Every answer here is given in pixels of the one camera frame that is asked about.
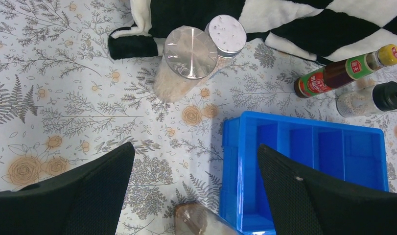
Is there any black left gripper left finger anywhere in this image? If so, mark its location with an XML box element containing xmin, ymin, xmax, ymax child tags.
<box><xmin>0</xmin><ymin>142</ymin><xmax>135</xmax><ymax>235</ymax></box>

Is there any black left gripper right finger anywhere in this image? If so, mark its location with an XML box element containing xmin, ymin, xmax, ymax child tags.
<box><xmin>257</xmin><ymin>144</ymin><xmax>397</xmax><ymax>235</ymax></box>

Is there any blue plastic divided bin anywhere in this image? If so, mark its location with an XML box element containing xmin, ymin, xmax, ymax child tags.
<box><xmin>219</xmin><ymin>111</ymin><xmax>389</xmax><ymax>235</ymax></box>

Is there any sauce bottle yellow cap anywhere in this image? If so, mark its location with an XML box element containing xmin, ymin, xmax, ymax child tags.
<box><xmin>294</xmin><ymin>44</ymin><xmax>397</xmax><ymax>98</ymax></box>

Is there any floral patterned tablecloth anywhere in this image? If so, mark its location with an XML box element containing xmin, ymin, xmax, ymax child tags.
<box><xmin>0</xmin><ymin>0</ymin><xmax>397</xmax><ymax>235</ymax></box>

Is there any glass oil bottle gold stopper far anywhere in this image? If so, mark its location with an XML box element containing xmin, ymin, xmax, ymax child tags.
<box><xmin>174</xmin><ymin>202</ymin><xmax>242</xmax><ymax>235</ymax></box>

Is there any seed shaker black cap near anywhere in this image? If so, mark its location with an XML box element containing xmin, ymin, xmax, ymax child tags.
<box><xmin>336</xmin><ymin>81</ymin><xmax>397</xmax><ymax>118</ymax></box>

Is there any clear jar with steel lid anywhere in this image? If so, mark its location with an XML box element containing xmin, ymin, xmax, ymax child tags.
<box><xmin>153</xmin><ymin>25</ymin><xmax>218</xmax><ymax>103</ymax></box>

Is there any black and white checkered blanket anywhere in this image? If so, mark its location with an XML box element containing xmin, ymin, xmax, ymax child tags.
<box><xmin>108</xmin><ymin>0</ymin><xmax>397</xmax><ymax>64</ymax></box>

